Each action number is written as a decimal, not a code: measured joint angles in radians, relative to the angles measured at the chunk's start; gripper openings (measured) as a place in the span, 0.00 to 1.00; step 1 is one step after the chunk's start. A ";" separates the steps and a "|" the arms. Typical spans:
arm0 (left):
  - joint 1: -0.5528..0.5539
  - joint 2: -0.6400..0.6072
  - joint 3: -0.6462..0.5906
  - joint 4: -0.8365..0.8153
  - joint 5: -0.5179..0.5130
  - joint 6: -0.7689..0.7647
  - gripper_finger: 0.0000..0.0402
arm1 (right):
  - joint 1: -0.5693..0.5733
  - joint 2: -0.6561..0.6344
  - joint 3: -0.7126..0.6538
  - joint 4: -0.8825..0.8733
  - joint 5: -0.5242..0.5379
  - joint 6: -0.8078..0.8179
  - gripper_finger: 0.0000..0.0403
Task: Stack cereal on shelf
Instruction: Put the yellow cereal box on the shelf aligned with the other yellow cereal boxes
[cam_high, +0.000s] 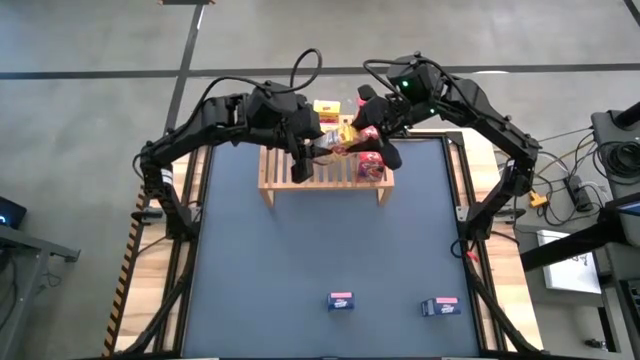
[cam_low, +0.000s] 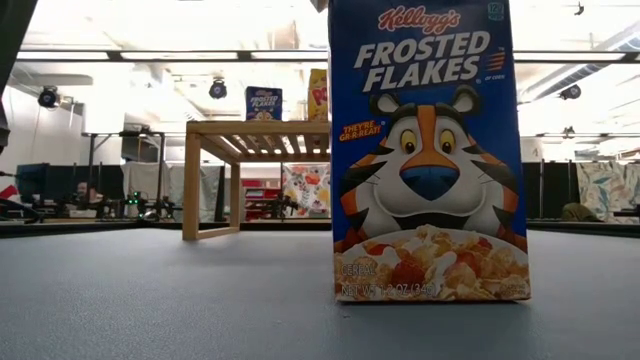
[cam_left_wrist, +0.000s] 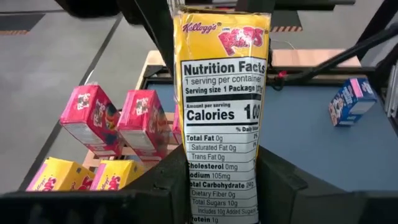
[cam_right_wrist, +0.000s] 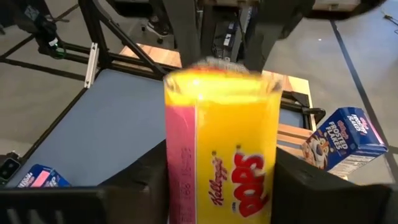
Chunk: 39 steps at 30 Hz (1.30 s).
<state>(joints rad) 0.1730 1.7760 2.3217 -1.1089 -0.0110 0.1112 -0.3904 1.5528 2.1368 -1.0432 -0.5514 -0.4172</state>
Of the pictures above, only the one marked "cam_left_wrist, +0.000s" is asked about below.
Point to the red Froot Loops cereal box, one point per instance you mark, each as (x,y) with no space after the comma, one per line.
(143,118)
(90,112)
(177,127)

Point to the black aluminium table frame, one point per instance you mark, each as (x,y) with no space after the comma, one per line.
(155,31)

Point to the wooden slatted shelf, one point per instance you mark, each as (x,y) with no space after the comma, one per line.
(91,161)

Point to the blue Frosted Flakes cereal box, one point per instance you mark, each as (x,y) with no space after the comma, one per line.
(351,99)

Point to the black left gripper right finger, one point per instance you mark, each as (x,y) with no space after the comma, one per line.
(311,207)

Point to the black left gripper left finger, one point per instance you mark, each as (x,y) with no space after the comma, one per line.
(93,207)

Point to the black floor mat striped edge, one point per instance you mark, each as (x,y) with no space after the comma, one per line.
(18,21)
(284,20)

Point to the yellow Corn Pops cereal box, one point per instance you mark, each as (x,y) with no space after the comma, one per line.
(59,174)
(217,93)
(115,175)

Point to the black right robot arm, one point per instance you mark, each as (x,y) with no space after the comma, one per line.
(255,4)

